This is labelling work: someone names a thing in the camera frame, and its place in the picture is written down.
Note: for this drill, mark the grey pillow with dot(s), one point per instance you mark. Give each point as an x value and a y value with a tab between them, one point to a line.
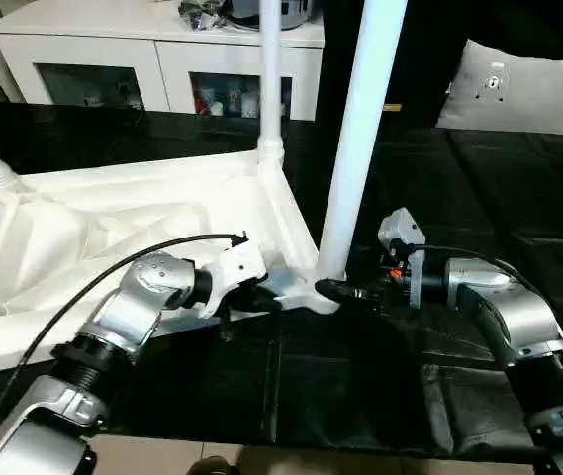
523	94

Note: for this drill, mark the white cabinet with glass doors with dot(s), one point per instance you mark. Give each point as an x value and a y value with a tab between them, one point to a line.
113	49

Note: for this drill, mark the grey black bag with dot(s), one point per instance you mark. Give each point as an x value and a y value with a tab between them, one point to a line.
246	12

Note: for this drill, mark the white plastic table top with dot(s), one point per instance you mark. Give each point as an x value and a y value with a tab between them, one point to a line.
73	228

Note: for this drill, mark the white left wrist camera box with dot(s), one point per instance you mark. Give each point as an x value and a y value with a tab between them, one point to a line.
234	272

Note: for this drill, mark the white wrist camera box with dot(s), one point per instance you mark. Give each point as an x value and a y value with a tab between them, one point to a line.
234	272
405	247

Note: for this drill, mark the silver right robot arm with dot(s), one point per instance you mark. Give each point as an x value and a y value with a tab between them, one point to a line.
518	327

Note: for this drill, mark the small yellow tag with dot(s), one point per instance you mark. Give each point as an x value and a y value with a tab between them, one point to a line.
392	107

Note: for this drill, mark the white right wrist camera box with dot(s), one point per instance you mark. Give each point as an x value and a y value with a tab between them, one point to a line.
405	247

